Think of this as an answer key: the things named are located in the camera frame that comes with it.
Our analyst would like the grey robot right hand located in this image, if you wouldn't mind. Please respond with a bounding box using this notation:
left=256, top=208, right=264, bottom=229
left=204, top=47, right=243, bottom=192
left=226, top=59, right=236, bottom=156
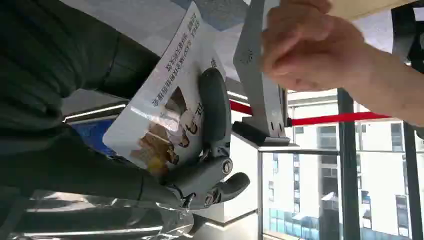
left=52, top=0, right=251, bottom=211

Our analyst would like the blue panel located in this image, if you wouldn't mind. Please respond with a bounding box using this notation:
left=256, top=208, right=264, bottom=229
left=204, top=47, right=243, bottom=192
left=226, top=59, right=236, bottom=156
left=70, top=119, right=117, bottom=157

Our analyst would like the clear plastic film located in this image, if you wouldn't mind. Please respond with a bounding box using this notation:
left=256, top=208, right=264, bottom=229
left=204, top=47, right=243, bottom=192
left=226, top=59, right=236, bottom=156
left=8, top=189, right=197, bottom=240

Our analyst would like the silver kiosk stand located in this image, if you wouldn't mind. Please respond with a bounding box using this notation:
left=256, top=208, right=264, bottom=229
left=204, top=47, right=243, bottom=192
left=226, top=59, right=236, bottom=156
left=231, top=0, right=292, bottom=147

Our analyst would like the person's left hand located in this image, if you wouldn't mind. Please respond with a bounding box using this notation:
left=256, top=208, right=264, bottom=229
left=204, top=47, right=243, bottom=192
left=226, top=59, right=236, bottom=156
left=260, top=0, right=367, bottom=93

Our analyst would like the white building outside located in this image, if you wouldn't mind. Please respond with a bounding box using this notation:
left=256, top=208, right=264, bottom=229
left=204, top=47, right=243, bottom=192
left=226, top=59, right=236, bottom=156
left=261, top=88, right=424, bottom=240

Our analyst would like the person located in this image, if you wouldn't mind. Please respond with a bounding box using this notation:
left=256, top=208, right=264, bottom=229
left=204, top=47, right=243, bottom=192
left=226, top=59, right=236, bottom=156
left=391, top=0, right=424, bottom=74

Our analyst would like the dark window post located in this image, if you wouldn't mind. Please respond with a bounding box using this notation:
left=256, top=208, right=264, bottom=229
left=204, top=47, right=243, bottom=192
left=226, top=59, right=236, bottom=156
left=336, top=87, right=363, bottom=240
left=402, top=121, right=424, bottom=240

